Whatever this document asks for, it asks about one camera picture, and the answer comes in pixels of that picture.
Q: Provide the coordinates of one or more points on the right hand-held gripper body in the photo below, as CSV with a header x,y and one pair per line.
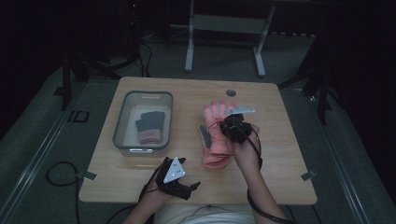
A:
x,y
235,129

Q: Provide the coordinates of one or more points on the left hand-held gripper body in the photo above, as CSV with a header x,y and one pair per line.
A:
x,y
172,174

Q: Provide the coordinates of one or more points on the pink padded glove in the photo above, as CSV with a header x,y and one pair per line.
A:
x,y
214,115
218,157

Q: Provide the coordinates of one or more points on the grey and pink knitted glove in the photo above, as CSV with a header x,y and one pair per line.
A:
x,y
151,126

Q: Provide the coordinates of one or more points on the grey plastic bin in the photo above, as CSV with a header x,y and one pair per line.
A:
x,y
124,130

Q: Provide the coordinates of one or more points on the person's right hand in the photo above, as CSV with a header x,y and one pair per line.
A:
x,y
246,152

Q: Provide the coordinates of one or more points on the person's left hand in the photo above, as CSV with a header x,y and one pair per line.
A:
x,y
154,194

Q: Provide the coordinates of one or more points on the person's white shirt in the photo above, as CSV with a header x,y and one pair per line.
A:
x,y
205,214

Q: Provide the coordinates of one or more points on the grey round table grommet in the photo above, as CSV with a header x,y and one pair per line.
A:
x,y
231,92

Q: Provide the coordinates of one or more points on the metal table edge clip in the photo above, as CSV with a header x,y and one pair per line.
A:
x,y
87,176
308,176

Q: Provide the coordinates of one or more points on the black tripod stand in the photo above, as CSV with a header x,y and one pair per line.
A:
x,y
317,77
77,71

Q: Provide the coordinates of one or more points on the white metal frame stand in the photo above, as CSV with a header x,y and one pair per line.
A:
x,y
229,23

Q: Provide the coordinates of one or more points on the black floor bracket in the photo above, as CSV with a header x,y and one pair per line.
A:
x,y
78,116

